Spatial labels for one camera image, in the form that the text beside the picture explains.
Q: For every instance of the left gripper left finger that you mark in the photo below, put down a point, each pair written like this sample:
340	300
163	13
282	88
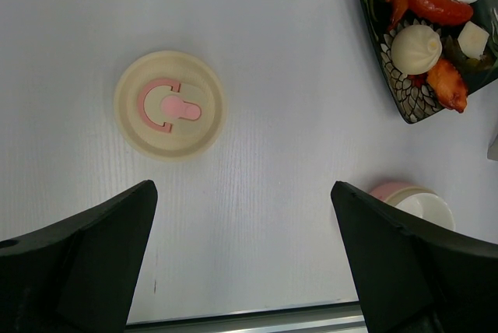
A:
79	274

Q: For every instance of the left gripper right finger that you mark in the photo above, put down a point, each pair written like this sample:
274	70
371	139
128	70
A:
411	275

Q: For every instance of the pink and cream lunch bowl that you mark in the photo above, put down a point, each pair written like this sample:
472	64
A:
417	201

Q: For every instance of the toy orange chicken wing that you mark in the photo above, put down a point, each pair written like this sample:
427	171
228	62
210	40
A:
448	85

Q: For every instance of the black patterned square plate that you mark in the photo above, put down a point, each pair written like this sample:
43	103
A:
413	96

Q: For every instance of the toy white bun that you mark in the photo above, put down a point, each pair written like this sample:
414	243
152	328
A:
416	49

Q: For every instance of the toy green pickle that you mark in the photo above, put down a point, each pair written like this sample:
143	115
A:
462	62

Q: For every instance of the toy cheese cube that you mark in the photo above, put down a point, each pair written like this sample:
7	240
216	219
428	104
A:
473	40

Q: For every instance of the toy red sausage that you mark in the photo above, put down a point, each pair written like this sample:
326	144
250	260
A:
442	12

